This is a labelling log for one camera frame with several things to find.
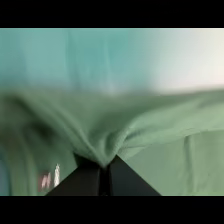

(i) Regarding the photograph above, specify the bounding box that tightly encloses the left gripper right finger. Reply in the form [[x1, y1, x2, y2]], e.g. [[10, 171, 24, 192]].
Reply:
[[107, 154, 162, 196]]

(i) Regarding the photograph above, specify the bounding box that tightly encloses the green garment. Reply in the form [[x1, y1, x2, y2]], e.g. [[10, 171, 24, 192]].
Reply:
[[0, 85, 224, 196]]

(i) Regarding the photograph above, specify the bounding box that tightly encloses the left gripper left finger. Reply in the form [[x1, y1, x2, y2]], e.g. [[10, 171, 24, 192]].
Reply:
[[44, 152, 102, 196]]

